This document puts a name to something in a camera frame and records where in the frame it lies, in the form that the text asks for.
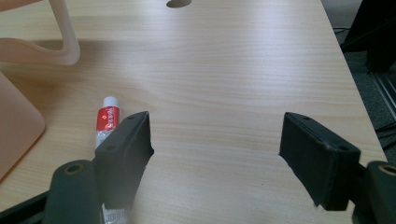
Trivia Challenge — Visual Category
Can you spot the black stand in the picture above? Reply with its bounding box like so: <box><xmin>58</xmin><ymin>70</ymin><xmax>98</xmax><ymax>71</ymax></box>
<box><xmin>340</xmin><ymin>0</ymin><xmax>396</xmax><ymax>73</ymax></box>

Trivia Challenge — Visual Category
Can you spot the beige plastic stand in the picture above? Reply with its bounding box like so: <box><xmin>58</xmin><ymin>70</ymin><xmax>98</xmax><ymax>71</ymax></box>
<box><xmin>0</xmin><ymin>0</ymin><xmax>81</xmax><ymax>184</ymax></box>

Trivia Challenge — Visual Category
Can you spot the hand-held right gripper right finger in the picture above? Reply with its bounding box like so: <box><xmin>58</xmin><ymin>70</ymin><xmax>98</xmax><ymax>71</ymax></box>
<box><xmin>278</xmin><ymin>111</ymin><xmax>362</xmax><ymax>212</ymax></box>

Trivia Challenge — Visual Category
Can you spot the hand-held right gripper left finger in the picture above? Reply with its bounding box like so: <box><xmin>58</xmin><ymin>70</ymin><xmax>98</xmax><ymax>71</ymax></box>
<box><xmin>93</xmin><ymin>110</ymin><xmax>155</xmax><ymax>210</ymax></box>

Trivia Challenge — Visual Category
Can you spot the metal floor rail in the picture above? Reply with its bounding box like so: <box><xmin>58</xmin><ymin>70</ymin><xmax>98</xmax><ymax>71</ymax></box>
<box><xmin>369</xmin><ymin>71</ymin><xmax>396</xmax><ymax>120</ymax></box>

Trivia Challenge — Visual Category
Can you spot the black cable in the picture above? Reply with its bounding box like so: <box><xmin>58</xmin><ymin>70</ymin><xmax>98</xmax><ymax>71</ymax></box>
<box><xmin>374</xmin><ymin>120</ymin><xmax>396</xmax><ymax>151</ymax></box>

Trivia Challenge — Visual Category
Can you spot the red and white toothpaste tube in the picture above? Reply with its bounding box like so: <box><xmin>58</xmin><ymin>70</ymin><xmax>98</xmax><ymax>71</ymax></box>
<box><xmin>93</xmin><ymin>95</ymin><xmax>131</xmax><ymax>224</ymax></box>

